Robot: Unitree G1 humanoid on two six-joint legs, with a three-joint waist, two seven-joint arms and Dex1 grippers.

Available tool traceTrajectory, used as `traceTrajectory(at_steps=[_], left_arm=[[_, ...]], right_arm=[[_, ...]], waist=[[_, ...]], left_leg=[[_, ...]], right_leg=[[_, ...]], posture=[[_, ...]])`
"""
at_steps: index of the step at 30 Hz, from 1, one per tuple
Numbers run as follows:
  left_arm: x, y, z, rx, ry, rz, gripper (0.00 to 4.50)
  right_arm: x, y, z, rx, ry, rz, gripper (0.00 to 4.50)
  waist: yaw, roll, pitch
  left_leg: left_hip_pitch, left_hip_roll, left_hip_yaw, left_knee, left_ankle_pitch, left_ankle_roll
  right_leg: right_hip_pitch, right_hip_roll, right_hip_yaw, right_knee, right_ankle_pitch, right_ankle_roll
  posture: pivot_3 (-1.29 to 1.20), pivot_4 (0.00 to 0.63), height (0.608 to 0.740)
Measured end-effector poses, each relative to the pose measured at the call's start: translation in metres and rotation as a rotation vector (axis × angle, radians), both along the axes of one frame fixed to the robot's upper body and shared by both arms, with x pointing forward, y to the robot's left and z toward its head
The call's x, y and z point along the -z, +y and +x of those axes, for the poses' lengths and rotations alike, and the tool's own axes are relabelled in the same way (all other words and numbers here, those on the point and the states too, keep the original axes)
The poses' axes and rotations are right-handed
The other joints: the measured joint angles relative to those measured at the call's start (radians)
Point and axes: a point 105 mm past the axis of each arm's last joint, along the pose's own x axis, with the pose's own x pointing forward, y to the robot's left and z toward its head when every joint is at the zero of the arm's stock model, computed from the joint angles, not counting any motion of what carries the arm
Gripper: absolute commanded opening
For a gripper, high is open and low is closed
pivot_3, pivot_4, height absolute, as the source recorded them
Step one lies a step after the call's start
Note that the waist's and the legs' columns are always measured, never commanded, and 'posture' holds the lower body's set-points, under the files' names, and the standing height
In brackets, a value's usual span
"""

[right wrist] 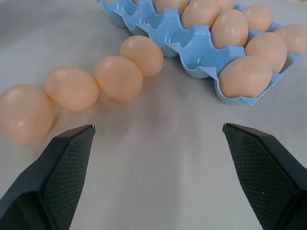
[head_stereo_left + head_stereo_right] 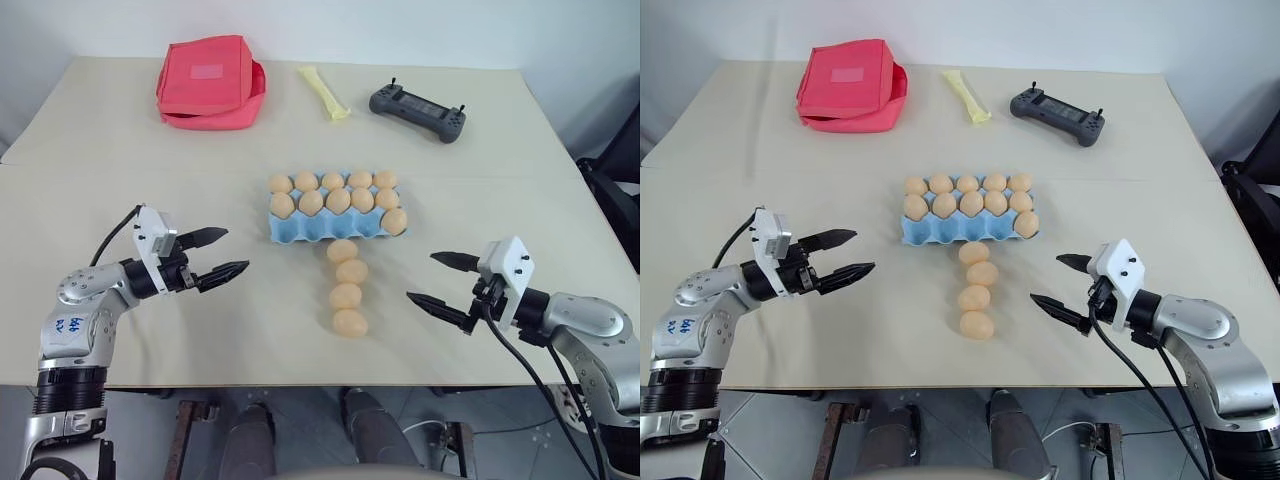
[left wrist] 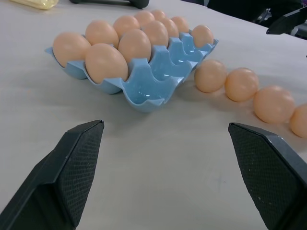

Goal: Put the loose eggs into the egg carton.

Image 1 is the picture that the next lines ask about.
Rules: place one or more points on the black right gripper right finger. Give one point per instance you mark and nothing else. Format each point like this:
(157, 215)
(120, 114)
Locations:
(263, 182)

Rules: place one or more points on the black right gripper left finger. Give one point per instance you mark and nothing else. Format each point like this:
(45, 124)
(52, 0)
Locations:
(48, 187)

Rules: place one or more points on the blue plastic egg tray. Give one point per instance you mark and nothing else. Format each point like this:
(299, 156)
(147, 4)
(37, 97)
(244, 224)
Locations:
(192, 51)

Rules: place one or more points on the beige egg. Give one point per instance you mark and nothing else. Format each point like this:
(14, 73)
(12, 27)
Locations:
(266, 51)
(118, 77)
(199, 14)
(142, 55)
(245, 76)
(257, 16)
(72, 88)
(24, 113)
(225, 4)
(171, 5)
(291, 38)
(230, 28)

